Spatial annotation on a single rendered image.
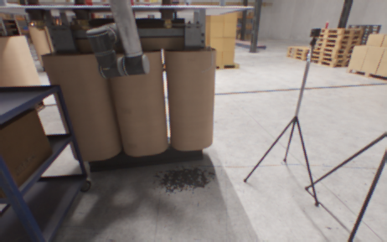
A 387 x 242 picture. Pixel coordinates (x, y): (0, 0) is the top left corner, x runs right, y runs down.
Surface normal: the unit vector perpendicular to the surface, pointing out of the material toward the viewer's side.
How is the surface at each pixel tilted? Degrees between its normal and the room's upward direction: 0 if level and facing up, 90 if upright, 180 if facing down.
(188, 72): 90
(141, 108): 90
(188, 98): 90
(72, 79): 90
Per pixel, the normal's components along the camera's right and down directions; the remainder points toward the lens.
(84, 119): 0.18, 0.43
